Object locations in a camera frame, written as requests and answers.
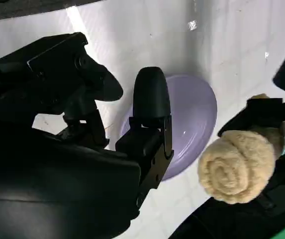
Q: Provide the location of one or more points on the beige towel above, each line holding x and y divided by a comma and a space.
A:
234, 169

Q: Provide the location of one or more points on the lilac plate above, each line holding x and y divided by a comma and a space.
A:
194, 119

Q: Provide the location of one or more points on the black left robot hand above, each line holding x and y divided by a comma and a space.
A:
264, 112

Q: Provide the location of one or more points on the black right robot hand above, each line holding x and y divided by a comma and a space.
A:
45, 179

